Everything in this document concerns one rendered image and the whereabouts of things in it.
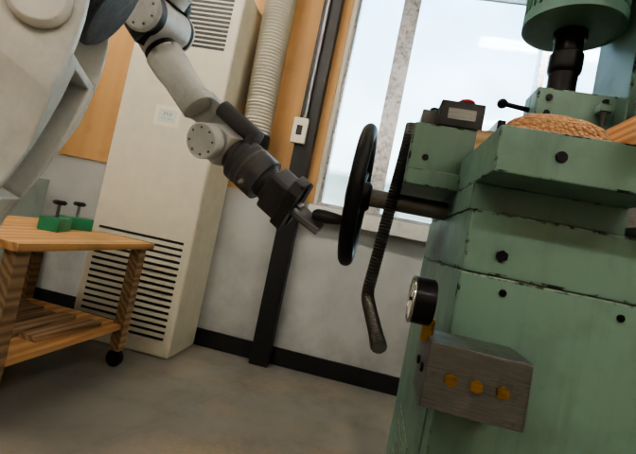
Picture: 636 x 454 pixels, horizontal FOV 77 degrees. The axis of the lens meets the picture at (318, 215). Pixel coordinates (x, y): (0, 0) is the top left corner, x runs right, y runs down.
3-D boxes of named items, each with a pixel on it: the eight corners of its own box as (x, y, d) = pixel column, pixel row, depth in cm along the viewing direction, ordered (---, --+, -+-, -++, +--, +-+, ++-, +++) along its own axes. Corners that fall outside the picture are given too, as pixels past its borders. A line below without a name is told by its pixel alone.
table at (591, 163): (393, 202, 110) (397, 182, 111) (507, 224, 106) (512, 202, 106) (415, 156, 51) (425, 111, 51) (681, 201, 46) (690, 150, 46)
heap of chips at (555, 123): (485, 143, 59) (490, 119, 59) (587, 160, 57) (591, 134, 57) (505, 126, 50) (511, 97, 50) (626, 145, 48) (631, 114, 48)
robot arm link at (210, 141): (220, 188, 72) (177, 148, 73) (250, 183, 81) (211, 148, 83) (253, 138, 68) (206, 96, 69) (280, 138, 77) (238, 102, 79)
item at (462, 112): (414, 139, 87) (418, 114, 87) (466, 148, 85) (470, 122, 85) (420, 121, 74) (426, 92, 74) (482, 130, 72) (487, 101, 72)
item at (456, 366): (410, 382, 56) (421, 326, 56) (501, 406, 54) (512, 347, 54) (416, 407, 48) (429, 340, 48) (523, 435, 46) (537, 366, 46)
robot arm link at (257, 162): (267, 240, 74) (221, 199, 76) (295, 218, 81) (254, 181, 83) (292, 196, 66) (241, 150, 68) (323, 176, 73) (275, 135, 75)
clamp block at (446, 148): (400, 180, 88) (409, 140, 88) (463, 191, 86) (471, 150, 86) (406, 167, 73) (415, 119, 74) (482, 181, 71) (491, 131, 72)
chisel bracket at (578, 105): (517, 139, 80) (524, 98, 81) (591, 151, 78) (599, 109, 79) (531, 129, 73) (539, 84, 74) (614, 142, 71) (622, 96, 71)
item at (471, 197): (431, 221, 98) (433, 206, 98) (521, 239, 95) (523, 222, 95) (468, 208, 58) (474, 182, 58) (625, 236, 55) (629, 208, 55)
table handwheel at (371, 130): (347, 221, 101) (365, 106, 87) (428, 236, 98) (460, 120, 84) (324, 292, 76) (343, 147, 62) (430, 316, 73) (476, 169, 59)
